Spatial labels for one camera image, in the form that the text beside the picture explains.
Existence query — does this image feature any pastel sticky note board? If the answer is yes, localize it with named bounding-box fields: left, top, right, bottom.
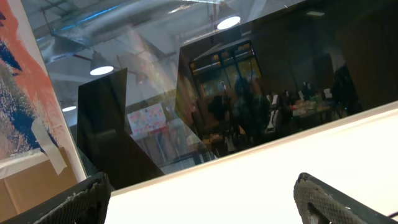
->
left=127, top=103, right=167, bottom=135

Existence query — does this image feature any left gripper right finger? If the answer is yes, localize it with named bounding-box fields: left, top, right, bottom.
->
left=294, top=172, right=397, bottom=224

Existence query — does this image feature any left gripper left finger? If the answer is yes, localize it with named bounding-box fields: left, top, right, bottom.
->
left=3, top=172, right=111, bottom=224

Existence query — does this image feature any round ceiling lamp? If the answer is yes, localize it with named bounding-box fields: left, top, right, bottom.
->
left=61, top=101, right=76, bottom=112
left=216, top=1, right=241, bottom=30
left=90, top=51, right=114, bottom=76

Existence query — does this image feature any dark glass window panel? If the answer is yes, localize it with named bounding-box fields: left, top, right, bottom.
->
left=175, top=0, right=397, bottom=157

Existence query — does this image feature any orange blue painted poster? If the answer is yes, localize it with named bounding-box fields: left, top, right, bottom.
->
left=1, top=0, right=86, bottom=181

